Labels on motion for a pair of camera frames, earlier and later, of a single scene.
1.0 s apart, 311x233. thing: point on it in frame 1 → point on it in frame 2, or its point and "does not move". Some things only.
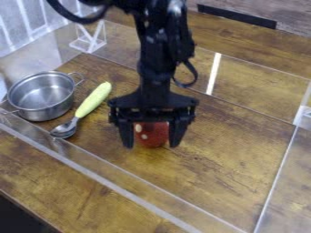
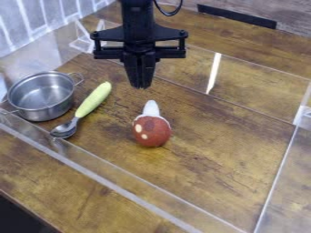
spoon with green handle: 64,131 does not move
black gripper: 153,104 → 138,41
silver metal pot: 42,95 does not move
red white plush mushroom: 150,134 does not move
